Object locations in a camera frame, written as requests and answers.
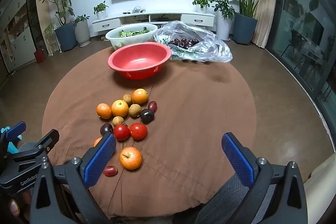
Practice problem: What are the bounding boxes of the red waste bin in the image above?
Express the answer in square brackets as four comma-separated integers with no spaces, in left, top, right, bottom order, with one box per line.
[34,49,46,64]

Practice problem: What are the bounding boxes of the red tomato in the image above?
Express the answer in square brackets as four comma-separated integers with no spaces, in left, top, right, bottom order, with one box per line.
[113,124,131,141]
[130,123,148,140]

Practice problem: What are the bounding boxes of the clear plastic bag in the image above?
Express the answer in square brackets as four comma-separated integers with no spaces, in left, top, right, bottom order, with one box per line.
[154,21,233,64]

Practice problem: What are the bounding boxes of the tall tree plant blue pot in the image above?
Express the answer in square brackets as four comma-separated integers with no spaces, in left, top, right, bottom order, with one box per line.
[39,0,78,52]

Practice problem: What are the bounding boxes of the white wall cabinet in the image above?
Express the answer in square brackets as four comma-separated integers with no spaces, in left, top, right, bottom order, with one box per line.
[0,0,37,73]

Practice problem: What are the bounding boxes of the red plastic colander bowl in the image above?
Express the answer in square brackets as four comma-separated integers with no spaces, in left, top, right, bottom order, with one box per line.
[108,42,172,80]

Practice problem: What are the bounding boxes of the pile of dark cherries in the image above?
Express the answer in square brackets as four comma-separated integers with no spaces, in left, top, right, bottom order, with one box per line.
[168,37,200,50]

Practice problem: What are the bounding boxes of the sliding glass door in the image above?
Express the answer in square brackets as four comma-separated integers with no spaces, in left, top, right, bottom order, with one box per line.
[265,0,336,135]

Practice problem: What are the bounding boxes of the small red grape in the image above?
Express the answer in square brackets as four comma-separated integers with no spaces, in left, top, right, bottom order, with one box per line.
[102,165,118,177]

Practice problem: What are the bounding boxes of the white plastic basin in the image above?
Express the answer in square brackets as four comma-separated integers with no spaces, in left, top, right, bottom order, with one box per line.
[105,24,158,51]

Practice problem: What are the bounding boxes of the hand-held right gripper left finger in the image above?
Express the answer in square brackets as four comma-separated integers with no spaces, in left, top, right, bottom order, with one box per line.
[30,133,117,224]

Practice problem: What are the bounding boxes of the plant in ribbed white pot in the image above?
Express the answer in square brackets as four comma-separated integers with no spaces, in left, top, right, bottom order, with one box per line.
[73,15,91,47]

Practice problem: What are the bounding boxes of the small potted plant white pot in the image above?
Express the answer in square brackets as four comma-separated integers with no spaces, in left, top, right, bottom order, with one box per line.
[94,0,109,20]
[192,0,214,14]

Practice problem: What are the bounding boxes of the spider plant on wire rack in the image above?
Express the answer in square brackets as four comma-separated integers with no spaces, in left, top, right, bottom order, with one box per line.
[43,19,62,56]

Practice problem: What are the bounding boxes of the person's left hand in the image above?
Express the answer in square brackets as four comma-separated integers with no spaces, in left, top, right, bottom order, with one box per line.
[7,193,32,218]

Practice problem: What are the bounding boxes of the large-leaf plant blue pot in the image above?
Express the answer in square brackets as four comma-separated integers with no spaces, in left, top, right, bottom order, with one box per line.
[209,0,277,45]

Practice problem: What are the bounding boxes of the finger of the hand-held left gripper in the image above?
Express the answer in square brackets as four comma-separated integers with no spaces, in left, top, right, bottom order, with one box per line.
[12,129,60,162]
[5,121,27,141]

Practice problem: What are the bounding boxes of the white television cabinet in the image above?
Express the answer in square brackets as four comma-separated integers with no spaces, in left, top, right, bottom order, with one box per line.
[92,12,216,32]

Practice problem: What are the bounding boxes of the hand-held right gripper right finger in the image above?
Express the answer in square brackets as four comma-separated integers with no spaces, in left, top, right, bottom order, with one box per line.
[222,132,307,224]

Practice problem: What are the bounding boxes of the bushy plant tall white pot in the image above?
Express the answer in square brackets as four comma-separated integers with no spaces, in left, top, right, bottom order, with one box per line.
[211,0,235,41]

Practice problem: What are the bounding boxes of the green leafy vegetables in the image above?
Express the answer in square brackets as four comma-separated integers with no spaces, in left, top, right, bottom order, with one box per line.
[117,27,151,38]

